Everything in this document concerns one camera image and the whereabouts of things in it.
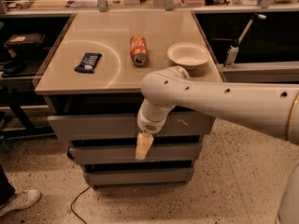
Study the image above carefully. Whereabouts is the orange soda can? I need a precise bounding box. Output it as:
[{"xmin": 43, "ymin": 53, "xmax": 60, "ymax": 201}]
[{"xmin": 130, "ymin": 35, "xmax": 149, "ymax": 66}]

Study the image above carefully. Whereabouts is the grey drawer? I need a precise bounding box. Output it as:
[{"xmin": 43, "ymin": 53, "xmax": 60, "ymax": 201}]
[
  {"xmin": 83, "ymin": 167, "xmax": 194, "ymax": 186},
  {"xmin": 48, "ymin": 111, "xmax": 215, "ymax": 141},
  {"xmin": 70, "ymin": 142, "xmax": 202, "ymax": 164}
]

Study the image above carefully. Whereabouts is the grey drawer cabinet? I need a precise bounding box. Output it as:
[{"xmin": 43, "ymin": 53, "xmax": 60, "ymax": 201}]
[{"xmin": 35, "ymin": 10, "xmax": 226, "ymax": 189}]

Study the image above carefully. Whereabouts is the dark blue snack packet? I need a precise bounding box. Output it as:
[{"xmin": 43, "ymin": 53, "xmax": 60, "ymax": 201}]
[{"xmin": 75, "ymin": 52, "xmax": 102, "ymax": 74}]

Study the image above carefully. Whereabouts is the grey top drawer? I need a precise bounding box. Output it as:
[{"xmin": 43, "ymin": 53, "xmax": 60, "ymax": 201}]
[{"xmin": 48, "ymin": 111, "xmax": 215, "ymax": 141}]

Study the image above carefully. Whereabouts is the white bowl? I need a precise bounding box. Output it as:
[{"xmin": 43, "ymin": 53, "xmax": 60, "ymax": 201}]
[{"xmin": 167, "ymin": 42, "xmax": 209, "ymax": 70}]

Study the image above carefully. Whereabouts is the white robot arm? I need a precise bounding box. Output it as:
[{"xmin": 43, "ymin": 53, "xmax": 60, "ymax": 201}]
[{"xmin": 137, "ymin": 67, "xmax": 299, "ymax": 224}]

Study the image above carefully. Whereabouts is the black floor cable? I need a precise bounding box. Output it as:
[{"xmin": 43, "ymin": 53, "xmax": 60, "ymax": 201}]
[{"xmin": 70, "ymin": 185, "xmax": 92, "ymax": 224}]

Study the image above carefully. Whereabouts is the black stool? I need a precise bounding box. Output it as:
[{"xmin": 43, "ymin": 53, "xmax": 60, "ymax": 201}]
[{"xmin": 3, "ymin": 33, "xmax": 46, "ymax": 76}]

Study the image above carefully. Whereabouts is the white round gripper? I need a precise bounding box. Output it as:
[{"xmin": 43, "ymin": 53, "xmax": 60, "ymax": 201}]
[{"xmin": 135, "ymin": 99, "xmax": 174, "ymax": 161}]

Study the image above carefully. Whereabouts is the white sneaker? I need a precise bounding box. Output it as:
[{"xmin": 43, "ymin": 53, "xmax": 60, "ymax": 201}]
[{"xmin": 0, "ymin": 189, "xmax": 42, "ymax": 217}]

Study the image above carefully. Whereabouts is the grey bottom drawer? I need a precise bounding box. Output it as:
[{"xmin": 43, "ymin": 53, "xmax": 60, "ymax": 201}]
[{"xmin": 83, "ymin": 167, "xmax": 194, "ymax": 186}]

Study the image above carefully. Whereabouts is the grey middle drawer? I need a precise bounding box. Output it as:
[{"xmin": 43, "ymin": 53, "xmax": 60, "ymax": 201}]
[{"xmin": 70, "ymin": 142, "xmax": 202, "ymax": 164}]

